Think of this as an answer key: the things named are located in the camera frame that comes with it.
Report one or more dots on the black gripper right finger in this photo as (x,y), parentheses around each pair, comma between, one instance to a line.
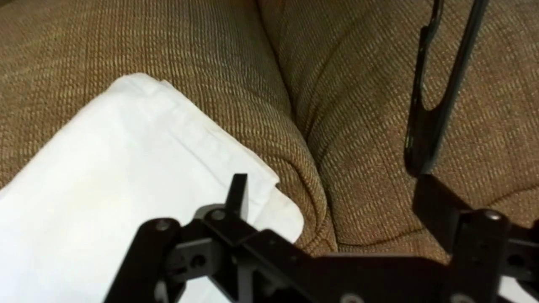
(478,246)

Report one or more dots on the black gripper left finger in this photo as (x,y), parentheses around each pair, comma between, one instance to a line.
(225,236)

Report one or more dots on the brown fabric sofa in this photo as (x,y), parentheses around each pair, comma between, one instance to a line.
(348,112)

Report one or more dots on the white cloth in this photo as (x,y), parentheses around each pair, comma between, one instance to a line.
(112,169)

